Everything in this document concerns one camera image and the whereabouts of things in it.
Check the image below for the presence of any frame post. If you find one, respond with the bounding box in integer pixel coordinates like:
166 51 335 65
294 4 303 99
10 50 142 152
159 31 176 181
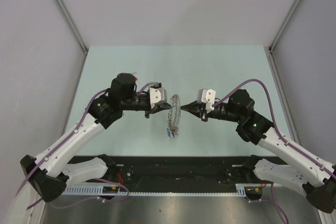
53 0 88 56
268 0 303 53

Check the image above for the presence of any large metal keyring disc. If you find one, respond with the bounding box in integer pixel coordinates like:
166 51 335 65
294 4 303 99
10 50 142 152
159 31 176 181
167 94 181 138

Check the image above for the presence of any key with blue tag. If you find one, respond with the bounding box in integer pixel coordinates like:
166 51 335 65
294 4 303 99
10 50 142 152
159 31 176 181
166 127 171 138

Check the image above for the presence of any left frame post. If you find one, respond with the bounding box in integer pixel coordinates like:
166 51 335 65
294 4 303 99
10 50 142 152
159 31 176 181
53 0 88 56

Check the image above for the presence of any slotted cable duct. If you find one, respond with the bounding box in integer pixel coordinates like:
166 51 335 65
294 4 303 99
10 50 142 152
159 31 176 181
62 185 261 197

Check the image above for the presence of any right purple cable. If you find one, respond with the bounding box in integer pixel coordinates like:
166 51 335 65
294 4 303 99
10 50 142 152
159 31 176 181
214 78 336 222

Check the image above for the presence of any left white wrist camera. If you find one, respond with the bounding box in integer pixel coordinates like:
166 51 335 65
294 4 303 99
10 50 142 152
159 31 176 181
149 82 167 109

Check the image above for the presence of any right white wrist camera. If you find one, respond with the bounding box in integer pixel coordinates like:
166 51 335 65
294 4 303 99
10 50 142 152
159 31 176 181
196 89 216 111

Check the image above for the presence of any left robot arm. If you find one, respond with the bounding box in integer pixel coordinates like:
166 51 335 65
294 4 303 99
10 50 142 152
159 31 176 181
20 73 171 202

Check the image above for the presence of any right frame post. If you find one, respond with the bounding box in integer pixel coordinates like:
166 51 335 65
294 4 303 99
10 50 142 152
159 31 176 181
268 0 303 53

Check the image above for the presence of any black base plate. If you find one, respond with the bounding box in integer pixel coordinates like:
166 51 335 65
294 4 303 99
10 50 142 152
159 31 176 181
54 155 307 192

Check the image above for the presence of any purple cable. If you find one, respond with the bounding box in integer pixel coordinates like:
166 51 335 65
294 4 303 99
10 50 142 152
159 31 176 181
214 78 336 222
15 81 158 210

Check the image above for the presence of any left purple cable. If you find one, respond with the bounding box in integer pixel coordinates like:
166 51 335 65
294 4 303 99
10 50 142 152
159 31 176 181
15 81 158 210

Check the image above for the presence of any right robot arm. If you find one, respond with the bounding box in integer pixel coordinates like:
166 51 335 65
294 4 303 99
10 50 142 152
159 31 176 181
181 89 335 214

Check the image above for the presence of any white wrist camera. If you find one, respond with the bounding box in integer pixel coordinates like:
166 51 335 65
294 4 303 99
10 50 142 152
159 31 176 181
149 82 167 109
196 89 216 111

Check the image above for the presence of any key with red tag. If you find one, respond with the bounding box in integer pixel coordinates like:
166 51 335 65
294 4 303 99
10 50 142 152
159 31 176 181
132 72 138 81

